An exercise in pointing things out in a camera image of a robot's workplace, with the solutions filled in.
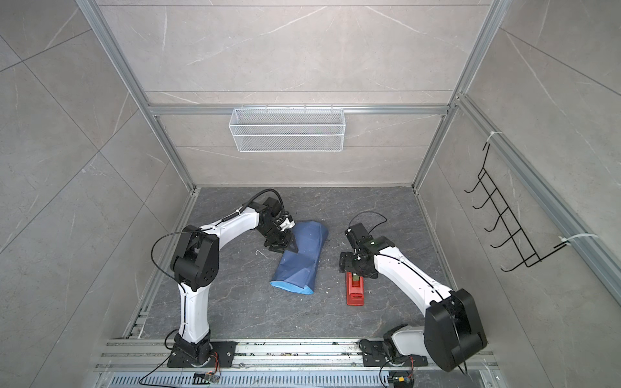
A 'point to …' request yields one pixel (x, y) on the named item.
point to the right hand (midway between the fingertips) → (354, 268)
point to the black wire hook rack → (524, 246)
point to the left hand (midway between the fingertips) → (296, 249)
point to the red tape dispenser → (355, 289)
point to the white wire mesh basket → (291, 129)
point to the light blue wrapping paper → (296, 272)
